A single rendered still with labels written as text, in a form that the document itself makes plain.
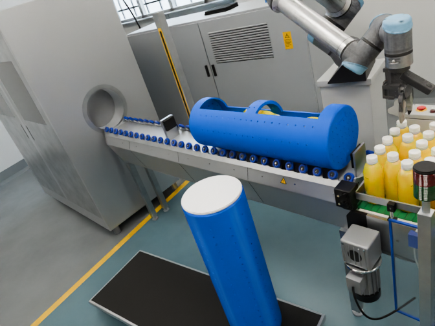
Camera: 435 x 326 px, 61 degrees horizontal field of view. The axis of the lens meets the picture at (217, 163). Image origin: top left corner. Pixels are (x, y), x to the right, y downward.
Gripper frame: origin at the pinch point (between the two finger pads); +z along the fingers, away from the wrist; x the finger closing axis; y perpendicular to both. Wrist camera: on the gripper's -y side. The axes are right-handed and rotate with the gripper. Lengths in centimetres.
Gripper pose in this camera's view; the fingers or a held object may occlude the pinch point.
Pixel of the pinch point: (406, 116)
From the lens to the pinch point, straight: 157.5
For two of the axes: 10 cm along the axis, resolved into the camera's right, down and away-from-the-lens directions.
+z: 2.7, 8.4, 4.7
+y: -7.0, -1.6, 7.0
